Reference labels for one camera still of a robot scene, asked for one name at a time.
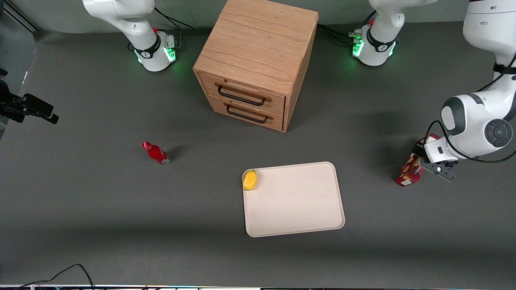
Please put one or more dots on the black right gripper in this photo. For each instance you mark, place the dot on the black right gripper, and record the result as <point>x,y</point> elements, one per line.
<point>21,107</point>

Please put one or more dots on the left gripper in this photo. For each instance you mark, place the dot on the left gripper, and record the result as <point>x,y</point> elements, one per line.
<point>419,148</point>

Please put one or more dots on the red cookie box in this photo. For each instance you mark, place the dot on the red cookie box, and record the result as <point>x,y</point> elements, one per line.
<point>409,174</point>

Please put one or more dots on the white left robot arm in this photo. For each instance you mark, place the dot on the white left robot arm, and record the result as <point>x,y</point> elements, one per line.
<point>479,117</point>

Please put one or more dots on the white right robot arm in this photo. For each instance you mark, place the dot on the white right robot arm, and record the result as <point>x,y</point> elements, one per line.
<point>133,24</point>

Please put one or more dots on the beige plastic tray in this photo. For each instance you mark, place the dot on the beige plastic tray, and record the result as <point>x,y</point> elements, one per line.
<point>294,199</point>

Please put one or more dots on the red bottle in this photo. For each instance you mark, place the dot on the red bottle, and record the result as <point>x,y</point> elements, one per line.
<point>157,153</point>

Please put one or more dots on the yellow lemon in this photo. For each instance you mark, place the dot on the yellow lemon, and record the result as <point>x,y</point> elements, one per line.
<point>250,179</point>

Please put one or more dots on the wooden drawer cabinet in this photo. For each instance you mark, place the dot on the wooden drawer cabinet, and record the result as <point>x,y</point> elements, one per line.
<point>258,44</point>

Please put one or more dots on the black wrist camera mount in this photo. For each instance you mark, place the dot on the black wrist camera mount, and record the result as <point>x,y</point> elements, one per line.
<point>444,169</point>

